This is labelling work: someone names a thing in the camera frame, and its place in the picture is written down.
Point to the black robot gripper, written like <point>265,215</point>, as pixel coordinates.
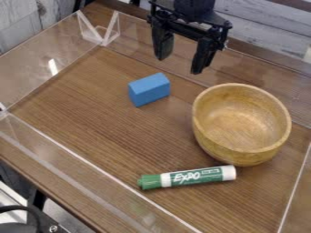
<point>193,19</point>

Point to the blue foam block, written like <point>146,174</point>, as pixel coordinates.
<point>149,89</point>

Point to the brown wooden bowl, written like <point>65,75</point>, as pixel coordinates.
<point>241,124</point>

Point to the green Expo marker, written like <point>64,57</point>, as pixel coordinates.
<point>189,177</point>

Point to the clear acrylic tray wall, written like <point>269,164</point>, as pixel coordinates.
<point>78,139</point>

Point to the black metal bracket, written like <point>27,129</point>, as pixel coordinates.
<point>49,224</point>

